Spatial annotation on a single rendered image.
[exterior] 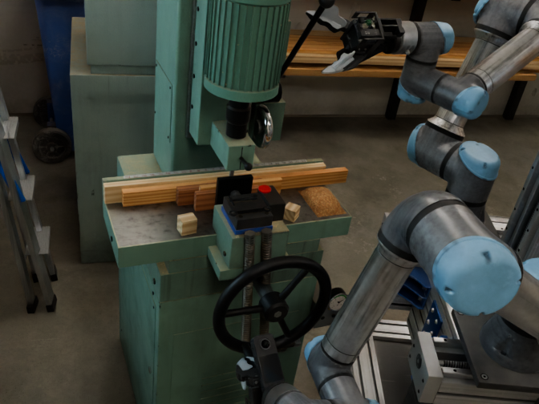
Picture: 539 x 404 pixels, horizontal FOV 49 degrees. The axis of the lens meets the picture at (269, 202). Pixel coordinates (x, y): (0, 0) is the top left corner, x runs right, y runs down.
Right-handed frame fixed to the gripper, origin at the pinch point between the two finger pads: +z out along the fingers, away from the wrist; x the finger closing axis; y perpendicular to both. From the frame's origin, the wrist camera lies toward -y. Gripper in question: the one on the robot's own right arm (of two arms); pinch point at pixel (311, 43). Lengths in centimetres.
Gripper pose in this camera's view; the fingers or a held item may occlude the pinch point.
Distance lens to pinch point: 136.5
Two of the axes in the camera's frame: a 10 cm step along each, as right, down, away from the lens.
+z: -9.2, 1.1, -3.8
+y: 3.3, -3.2, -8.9
